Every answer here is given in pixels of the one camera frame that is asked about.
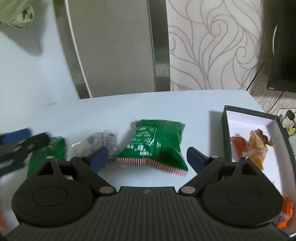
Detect black white clear packet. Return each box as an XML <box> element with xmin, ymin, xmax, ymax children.
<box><xmin>86</xmin><ymin>130</ymin><xmax>118</xmax><ymax>160</ymax></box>

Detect green snack bag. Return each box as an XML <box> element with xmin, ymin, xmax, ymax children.
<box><xmin>116</xmin><ymin>120</ymin><xmax>188</xmax><ymax>176</ymax></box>
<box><xmin>27</xmin><ymin>137</ymin><xmax>67</xmax><ymax>176</ymax></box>

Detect orange snack packet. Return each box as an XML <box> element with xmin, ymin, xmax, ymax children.
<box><xmin>232</xmin><ymin>137</ymin><xmax>248</xmax><ymax>161</ymax></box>

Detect brown yellow snack packet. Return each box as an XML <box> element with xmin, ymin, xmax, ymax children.
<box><xmin>245</xmin><ymin>128</ymin><xmax>275</xmax><ymax>171</ymax></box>

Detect small orange packet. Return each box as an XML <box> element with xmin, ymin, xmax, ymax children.
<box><xmin>275</xmin><ymin>196</ymin><xmax>293</xmax><ymax>229</ymax></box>

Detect black shallow box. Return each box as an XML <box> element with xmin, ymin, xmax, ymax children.
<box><xmin>222</xmin><ymin>105</ymin><xmax>295</xmax><ymax>202</ymax></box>

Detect black power adapter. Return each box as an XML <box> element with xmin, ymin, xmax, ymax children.
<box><xmin>285</xmin><ymin>109</ymin><xmax>295</xmax><ymax>121</ymax></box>

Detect green cloth bag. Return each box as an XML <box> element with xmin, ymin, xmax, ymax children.
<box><xmin>0</xmin><ymin>0</ymin><xmax>35</xmax><ymax>28</ymax></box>

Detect white wall socket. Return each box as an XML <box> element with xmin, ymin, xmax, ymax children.
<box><xmin>277</xmin><ymin>108</ymin><xmax>290</xmax><ymax>128</ymax></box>

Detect black television cable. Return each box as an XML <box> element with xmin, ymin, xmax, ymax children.
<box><xmin>245</xmin><ymin>59</ymin><xmax>286</xmax><ymax>114</ymax></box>

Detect grey wall panel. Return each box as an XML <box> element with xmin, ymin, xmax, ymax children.
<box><xmin>53</xmin><ymin>1</ymin><xmax>171</xmax><ymax>99</ymax></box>

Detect black wall television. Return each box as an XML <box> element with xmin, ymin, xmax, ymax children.
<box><xmin>266</xmin><ymin>1</ymin><xmax>295</xmax><ymax>93</ymax></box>

